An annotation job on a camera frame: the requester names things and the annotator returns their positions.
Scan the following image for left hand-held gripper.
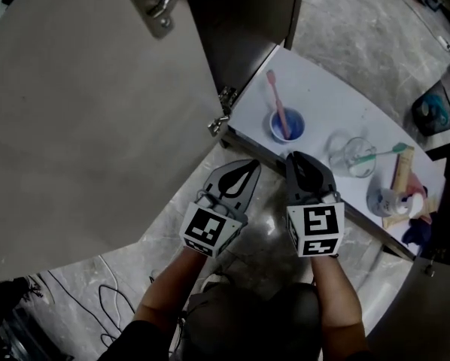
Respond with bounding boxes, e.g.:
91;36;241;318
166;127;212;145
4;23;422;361
178;159;263;259

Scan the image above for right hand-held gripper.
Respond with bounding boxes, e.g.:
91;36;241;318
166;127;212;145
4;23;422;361
284;150;345;259

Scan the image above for clear glass cup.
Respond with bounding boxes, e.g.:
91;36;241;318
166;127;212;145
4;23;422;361
329;136;376;179

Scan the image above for blue plastic cup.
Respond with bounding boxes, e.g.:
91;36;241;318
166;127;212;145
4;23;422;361
269;107;306;142

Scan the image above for dark vanity cabinet with sink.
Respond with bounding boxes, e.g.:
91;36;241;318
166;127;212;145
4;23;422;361
185;0;450;270

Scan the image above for green toothbrush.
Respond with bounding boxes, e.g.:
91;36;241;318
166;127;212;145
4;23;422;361
354;142;409;165

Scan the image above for pink toothbrush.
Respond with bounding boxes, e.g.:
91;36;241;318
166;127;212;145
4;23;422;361
266;69;292;139

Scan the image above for person's left forearm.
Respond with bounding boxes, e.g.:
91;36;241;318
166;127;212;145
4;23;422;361
132;246;207;323

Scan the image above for person's right forearm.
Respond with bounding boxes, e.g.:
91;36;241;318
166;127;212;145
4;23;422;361
310;256;367;340

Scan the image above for metal cabinet door hinge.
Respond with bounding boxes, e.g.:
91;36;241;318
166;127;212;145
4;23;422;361
208;86;237;138
122;0;203;39
422;248;446;278

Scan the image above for pink cloth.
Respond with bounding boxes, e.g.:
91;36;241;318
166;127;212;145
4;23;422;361
407;173;433;225

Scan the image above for dark blue cloth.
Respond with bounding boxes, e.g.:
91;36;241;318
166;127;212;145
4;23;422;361
403;220;433;246

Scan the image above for person's grey trousers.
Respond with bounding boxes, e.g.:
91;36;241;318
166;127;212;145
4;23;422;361
179;282;324;361

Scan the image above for black mesh waste bin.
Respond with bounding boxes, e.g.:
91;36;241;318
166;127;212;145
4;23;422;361
411;79;450;137

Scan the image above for grey cabinet door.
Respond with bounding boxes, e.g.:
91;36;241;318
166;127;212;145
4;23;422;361
363;256;450;361
0;0;234;286

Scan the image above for person's black shirt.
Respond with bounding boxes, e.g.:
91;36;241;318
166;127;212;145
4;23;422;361
100;316;379;361

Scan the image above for white floor cable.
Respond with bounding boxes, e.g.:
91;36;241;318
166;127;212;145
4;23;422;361
96;253;117;278

